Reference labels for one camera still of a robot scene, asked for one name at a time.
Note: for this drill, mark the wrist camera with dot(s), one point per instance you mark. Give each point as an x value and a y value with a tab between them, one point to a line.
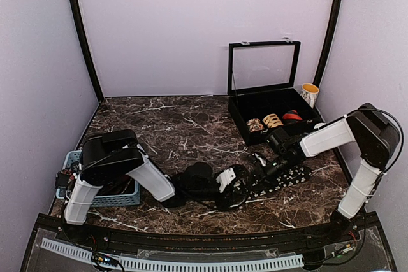
279	140
198	176

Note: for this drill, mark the left black frame post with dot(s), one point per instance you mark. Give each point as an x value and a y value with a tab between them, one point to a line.
86	52

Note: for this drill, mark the brown floral rolled tie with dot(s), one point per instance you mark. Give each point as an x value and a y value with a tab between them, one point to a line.
255	125

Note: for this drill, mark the black frame post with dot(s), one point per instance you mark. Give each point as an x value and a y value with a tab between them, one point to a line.
86	52
328	40

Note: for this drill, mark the orange white bowl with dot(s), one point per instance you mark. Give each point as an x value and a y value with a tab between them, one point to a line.
319	125

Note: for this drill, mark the light blue plastic basket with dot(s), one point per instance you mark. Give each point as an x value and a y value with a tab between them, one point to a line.
131	197

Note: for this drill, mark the tan striped rolled tie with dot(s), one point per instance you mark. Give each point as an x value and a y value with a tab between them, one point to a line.
272	121

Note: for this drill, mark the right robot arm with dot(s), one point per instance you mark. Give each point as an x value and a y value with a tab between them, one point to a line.
378	135

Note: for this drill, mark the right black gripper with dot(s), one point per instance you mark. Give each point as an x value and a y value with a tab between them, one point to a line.
259	166

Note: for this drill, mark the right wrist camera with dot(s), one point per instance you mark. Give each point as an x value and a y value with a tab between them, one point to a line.
279	140

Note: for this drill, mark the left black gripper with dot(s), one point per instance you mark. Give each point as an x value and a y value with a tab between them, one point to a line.
226	201

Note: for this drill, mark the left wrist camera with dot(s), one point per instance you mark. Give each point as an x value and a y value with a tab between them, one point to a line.
198	176

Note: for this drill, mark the red black rolled tie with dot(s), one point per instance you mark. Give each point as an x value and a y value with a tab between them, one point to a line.
292	115

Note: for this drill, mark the black front rail base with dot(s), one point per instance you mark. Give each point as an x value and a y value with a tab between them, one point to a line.
113	240

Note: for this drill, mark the black white patterned tie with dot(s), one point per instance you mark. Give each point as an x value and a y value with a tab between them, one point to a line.
293	176

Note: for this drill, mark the white yellow mug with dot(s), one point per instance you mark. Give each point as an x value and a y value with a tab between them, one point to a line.
309	93

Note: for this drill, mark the right black frame post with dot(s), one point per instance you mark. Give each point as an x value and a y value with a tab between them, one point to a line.
328	40

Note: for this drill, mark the white slotted cable duct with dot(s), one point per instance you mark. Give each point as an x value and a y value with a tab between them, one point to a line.
71	258

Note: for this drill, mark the black glass-lid tie box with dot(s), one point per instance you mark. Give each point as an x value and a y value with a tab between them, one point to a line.
261	78

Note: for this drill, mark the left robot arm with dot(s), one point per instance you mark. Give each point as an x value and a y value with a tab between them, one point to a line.
107	157

